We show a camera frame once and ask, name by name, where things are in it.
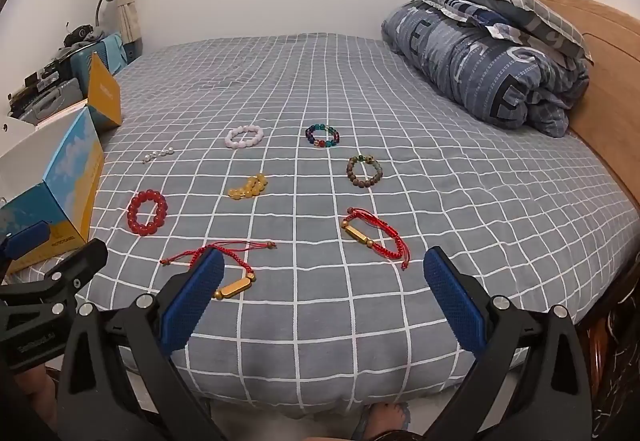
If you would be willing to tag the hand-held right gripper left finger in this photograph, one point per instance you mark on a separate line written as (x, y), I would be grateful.
(192, 303)

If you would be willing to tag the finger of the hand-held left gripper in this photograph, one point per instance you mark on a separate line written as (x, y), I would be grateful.
(55, 278)
(27, 238)

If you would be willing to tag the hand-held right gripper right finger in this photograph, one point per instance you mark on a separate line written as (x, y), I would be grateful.
(455, 303)

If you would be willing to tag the white cardboard box blue yellow flaps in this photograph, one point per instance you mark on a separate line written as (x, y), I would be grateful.
(67, 171)

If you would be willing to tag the person's left hand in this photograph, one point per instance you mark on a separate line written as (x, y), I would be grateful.
(35, 393)

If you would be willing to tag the person's foot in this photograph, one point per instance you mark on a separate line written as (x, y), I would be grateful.
(387, 421)

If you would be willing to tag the grey hard case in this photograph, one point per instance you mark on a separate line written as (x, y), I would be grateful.
(50, 101)

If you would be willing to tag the blue slipper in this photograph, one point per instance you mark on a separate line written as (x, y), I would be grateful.
(359, 426)

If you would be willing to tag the dark desk clutter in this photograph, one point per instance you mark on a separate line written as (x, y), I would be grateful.
(37, 81)

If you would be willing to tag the teal suitcase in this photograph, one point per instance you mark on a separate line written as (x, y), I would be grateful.
(95, 61)

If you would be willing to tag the black bag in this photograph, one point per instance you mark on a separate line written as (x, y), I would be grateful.
(77, 34)

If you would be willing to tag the grey cloth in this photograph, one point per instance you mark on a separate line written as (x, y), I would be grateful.
(97, 36)

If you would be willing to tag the blue grey patterned pillow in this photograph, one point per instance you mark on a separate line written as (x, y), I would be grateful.
(465, 66)

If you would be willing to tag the grey checked bed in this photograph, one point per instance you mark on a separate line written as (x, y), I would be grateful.
(310, 81)

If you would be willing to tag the wooden headboard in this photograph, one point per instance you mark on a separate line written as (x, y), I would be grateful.
(610, 71)

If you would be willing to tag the grey checked pillow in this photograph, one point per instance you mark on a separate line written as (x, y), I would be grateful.
(525, 6)

